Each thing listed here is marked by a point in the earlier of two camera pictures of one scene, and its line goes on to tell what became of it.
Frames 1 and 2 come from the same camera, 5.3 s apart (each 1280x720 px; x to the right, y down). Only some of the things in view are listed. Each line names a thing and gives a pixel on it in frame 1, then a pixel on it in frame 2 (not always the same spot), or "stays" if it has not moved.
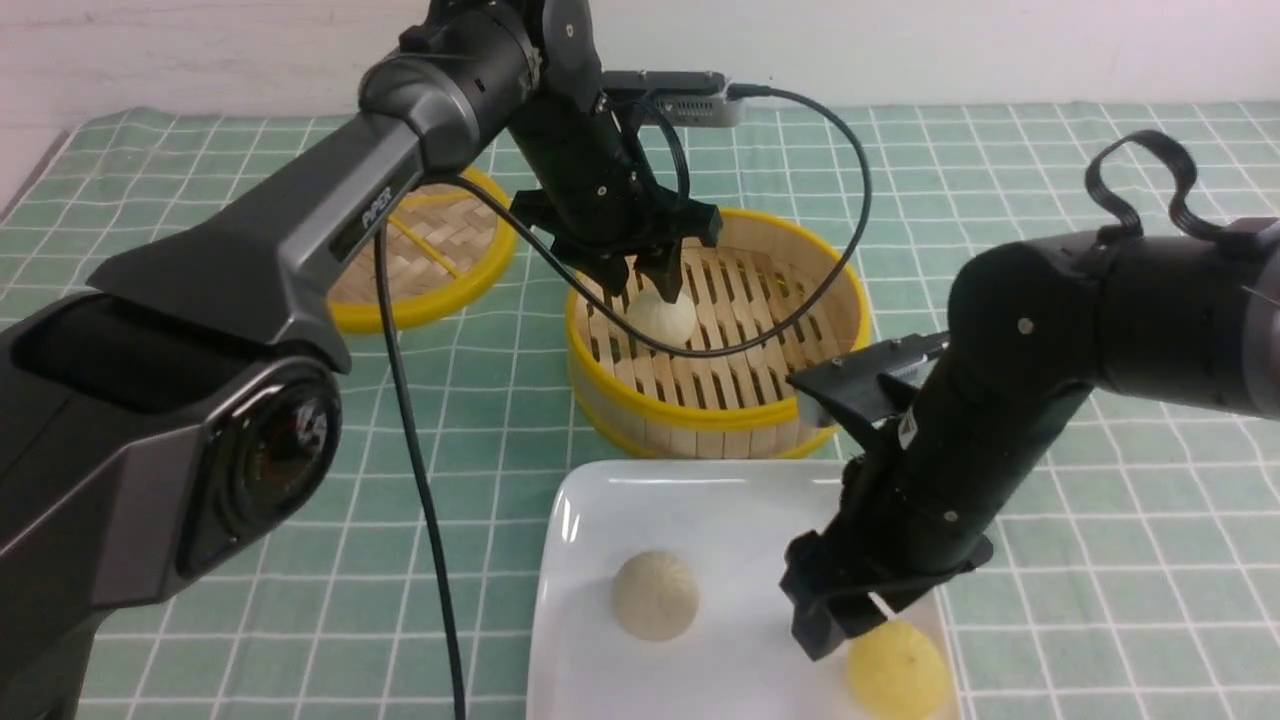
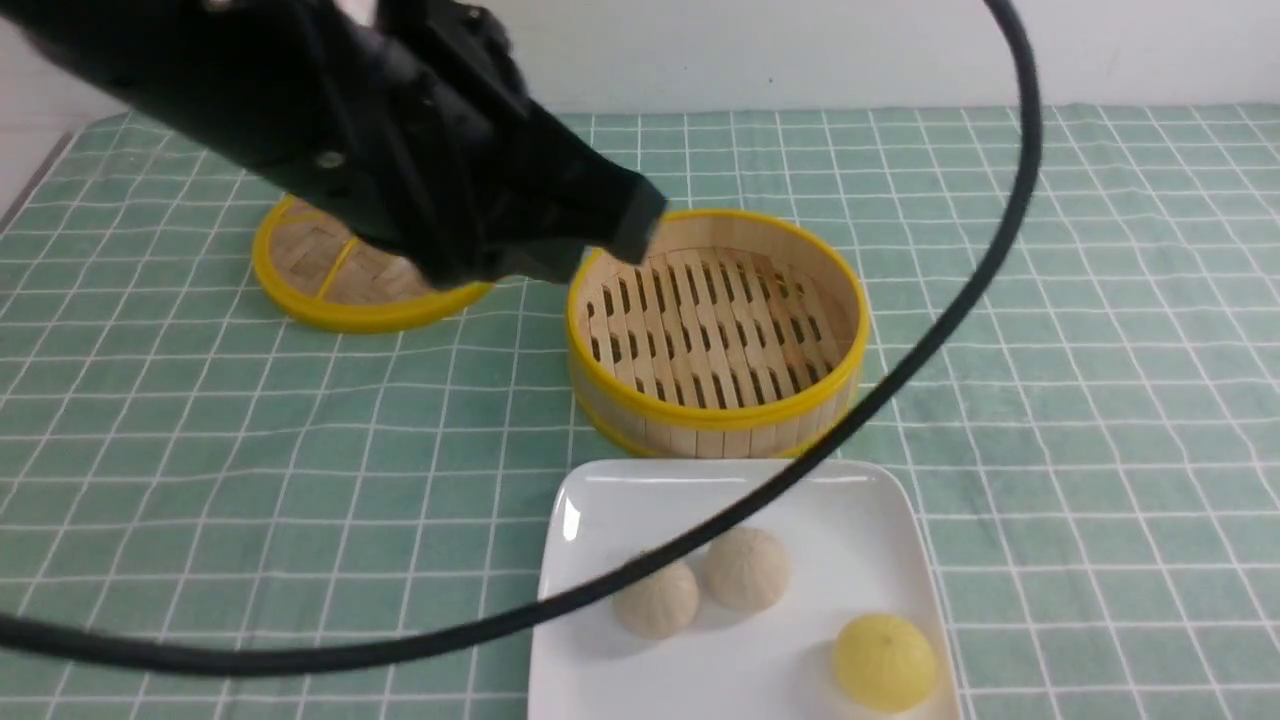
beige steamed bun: [655, 595] stays
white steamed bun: [666, 321] → [748, 568]
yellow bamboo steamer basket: [705, 375] stays
